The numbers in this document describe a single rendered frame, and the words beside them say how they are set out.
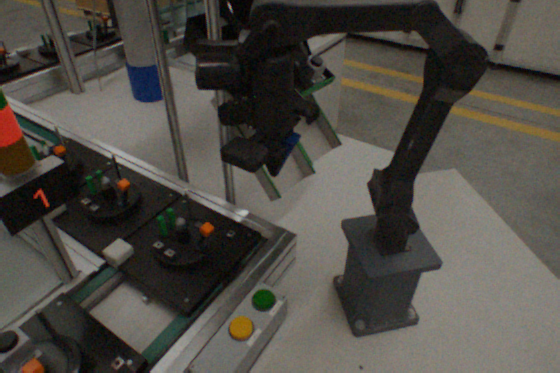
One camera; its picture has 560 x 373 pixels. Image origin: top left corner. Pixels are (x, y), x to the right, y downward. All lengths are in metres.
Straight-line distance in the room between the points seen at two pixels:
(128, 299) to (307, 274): 0.40
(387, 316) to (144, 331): 0.48
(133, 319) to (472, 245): 0.82
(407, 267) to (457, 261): 0.34
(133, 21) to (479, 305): 1.40
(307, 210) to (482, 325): 0.49
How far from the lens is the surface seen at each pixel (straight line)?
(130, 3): 1.58
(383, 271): 0.73
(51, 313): 0.87
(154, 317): 0.86
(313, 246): 1.01
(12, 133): 0.67
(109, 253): 0.89
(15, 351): 0.71
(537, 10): 4.53
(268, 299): 0.78
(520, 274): 1.11
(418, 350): 0.90
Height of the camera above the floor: 1.62
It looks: 37 degrees down
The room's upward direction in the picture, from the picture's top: straight up
